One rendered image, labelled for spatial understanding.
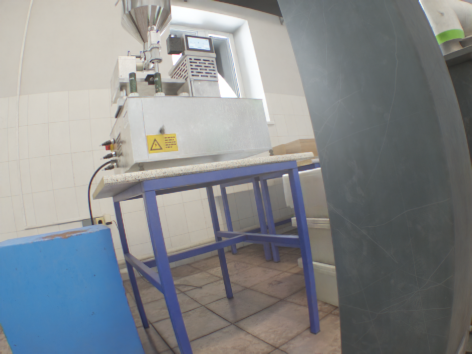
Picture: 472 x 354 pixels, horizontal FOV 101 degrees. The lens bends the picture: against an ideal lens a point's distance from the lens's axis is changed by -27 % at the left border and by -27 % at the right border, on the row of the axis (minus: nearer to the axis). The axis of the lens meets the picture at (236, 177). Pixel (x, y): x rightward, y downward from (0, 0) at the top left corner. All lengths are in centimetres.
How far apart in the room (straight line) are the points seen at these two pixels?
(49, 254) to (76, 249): 10
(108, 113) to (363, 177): 254
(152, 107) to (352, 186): 79
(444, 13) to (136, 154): 109
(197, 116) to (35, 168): 184
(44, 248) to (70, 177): 158
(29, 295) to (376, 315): 97
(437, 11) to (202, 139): 93
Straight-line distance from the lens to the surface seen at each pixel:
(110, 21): 322
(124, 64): 128
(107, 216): 242
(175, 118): 95
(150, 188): 72
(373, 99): 22
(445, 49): 94
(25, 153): 259
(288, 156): 99
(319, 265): 130
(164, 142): 91
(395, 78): 21
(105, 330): 106
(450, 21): 97
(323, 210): 124
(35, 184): 253
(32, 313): 105
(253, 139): 110
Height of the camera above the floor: 67
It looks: 2 degrees up
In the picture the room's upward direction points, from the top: 10 degrees counter-clockwise
